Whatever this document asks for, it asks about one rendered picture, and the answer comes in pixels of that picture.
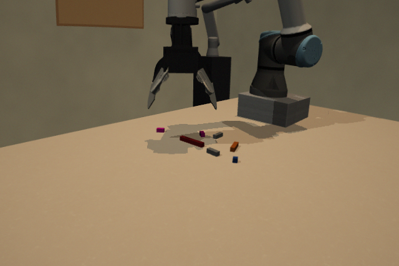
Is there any orange rod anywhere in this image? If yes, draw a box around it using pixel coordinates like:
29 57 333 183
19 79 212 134
230 141 239 152

